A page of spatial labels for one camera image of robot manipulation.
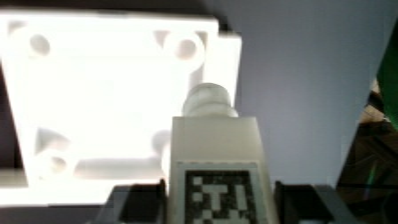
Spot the white table leg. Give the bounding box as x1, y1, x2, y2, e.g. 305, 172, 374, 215
168, 83, 280, 224

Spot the white square tabletop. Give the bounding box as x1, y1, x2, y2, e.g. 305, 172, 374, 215
0, 9, 242, 208

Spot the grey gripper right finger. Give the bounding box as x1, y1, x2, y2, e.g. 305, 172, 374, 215
274, 181, 356, 224

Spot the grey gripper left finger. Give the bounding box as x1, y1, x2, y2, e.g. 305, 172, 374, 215
95, 180, 168, 224

